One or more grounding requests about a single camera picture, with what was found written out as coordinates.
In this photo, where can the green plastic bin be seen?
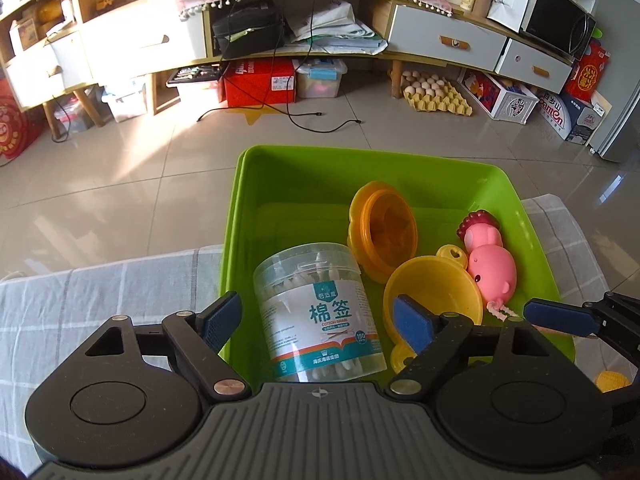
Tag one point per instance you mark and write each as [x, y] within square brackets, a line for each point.
[310, 185]

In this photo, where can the white embroidered cloth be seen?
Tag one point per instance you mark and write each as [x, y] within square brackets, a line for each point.
[505, 5]

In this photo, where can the red cardboard box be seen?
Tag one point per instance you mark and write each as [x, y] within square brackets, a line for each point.
[250, 87]

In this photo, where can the wooden TV cabinet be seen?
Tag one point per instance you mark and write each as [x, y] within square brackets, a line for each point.
[370, 15]

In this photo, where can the small grey drawer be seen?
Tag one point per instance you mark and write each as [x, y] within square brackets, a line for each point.
[520, 67]

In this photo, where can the pink toy pig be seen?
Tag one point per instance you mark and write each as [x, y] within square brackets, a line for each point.
[492, 270]

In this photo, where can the white printed cardboard box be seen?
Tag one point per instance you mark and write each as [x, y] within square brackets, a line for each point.
[515, 107]

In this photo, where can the black bag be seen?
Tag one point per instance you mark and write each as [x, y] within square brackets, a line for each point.
[250, 25]

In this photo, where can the blue and white cardboard box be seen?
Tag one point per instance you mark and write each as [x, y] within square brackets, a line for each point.
[565, 120]

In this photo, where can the yellow plastic funnel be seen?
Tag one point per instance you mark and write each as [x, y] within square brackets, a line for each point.
[430, 280]

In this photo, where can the red printed bag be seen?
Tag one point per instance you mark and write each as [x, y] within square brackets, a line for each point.
[12, 125]

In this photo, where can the black tool tray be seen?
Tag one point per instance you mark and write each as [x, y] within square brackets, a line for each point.
[195, 75]

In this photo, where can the grey checkered cloth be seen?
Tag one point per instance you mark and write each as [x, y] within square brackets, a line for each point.
[75, 300]

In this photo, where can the red gift bag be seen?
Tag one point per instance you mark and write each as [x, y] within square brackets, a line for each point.
[592, 75]

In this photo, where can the yellow egg tray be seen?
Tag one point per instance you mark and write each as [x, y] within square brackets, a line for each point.
[440, 105]

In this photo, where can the small printed cardboard box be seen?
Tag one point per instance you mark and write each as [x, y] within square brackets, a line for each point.
[24, 35]

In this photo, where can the yellow and green toy corn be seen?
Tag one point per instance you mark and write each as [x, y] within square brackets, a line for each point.
[612, 381]

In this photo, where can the black microwave oven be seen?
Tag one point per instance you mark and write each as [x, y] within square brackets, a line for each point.
[550, 20]

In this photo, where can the clear cotton swab jar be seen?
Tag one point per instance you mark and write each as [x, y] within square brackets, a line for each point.
[310, 280]

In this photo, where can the silver refrigerator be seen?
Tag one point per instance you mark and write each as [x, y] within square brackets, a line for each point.
[622, 110]

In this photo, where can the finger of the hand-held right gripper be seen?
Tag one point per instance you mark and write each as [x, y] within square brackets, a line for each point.
[560, 316]

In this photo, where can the pile of white papers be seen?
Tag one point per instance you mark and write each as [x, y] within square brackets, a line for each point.
[330, 20]

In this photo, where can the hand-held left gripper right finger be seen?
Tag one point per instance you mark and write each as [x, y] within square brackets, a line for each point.
[414, 321]

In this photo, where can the clear storage box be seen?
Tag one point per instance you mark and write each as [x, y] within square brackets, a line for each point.
[320, 85]

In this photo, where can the clear plastic box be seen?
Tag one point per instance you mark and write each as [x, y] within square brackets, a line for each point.
[125, 105]

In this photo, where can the orange flower-shaped plastic cup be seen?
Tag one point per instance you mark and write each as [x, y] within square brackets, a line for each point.
[385, 230]

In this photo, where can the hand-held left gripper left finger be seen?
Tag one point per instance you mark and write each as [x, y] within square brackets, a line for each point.
[222, 317]

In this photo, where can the group of eggs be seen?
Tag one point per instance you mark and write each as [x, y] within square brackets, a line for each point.
[425, 85]

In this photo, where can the large grey drawer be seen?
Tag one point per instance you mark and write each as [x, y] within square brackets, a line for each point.
[430, 35]

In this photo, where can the white drawer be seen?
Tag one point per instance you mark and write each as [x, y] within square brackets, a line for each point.
[125, 55]

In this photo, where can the orange ball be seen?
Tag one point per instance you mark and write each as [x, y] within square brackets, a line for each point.
[50, 12]

